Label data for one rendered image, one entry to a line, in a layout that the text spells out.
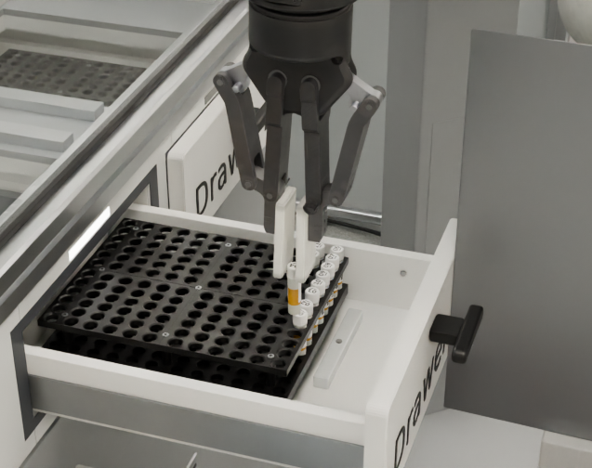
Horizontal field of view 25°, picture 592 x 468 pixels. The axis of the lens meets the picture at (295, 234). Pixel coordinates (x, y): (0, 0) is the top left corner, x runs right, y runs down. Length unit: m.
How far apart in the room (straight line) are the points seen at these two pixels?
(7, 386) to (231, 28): 0.52
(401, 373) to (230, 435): 0.15
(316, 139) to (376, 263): 0.27
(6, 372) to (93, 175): 0.20
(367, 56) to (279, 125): 1.80
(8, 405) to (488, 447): 1.36
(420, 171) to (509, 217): 0.97
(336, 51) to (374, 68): 1.85
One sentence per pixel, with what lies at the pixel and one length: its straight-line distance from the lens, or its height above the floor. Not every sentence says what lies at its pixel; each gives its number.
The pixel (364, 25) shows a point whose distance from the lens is 2.78.
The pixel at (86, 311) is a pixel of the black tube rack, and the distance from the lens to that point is 1.17.
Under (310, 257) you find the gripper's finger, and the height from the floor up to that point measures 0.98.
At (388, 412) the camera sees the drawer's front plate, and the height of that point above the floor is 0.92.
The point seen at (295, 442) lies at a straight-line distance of 1.08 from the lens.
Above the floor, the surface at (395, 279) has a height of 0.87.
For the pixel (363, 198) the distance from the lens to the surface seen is 2.96.
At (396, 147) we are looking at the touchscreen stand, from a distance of 2.16.
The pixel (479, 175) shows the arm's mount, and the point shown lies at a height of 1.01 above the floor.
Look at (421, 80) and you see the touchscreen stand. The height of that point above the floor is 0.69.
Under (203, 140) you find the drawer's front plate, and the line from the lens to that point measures 1.38.
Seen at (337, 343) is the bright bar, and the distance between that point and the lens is 1.20.
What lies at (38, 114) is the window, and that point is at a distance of 1.12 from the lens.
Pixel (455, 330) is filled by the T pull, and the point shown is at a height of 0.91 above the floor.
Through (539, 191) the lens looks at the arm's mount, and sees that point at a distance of 1.13.
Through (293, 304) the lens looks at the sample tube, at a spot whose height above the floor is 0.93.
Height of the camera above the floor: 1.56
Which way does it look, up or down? 32 degrees down
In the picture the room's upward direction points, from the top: straight up
